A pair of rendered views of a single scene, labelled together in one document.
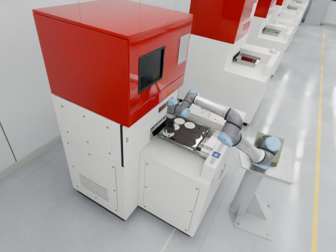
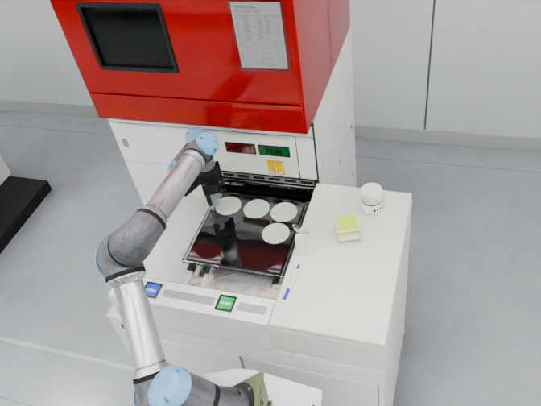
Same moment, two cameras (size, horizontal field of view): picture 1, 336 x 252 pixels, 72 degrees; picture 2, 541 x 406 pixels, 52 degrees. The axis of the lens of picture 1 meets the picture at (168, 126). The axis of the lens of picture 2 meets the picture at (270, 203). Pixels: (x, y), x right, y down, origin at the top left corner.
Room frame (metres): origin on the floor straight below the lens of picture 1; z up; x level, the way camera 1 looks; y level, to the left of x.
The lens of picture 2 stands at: (1.73, -1.56, 2.37)
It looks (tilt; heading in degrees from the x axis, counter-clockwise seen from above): 44 degrees down; 89
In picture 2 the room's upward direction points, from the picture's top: 11 degrees counter-clockwise
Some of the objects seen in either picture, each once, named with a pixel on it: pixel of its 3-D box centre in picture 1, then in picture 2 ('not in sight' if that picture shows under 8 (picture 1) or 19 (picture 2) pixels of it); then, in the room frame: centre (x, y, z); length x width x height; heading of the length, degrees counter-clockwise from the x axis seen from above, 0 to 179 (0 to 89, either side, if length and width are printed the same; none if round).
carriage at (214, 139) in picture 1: (211, 144); (229, 294); (1.57, -0.40, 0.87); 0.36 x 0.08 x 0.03; 154
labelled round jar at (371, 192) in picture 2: not in sight; (371, 199); (2.11, -0.24, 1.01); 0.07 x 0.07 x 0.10
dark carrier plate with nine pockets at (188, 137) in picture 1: (184, 131); (247, 229); (1.67, -0.15, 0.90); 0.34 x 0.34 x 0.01; 64
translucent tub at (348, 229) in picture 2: not in sight; (347, 229); (2.00, -0.34, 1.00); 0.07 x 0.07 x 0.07; 84
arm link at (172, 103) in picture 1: (172, 106); (198, 145); (1.57, -0.02, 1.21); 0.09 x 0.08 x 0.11; 57
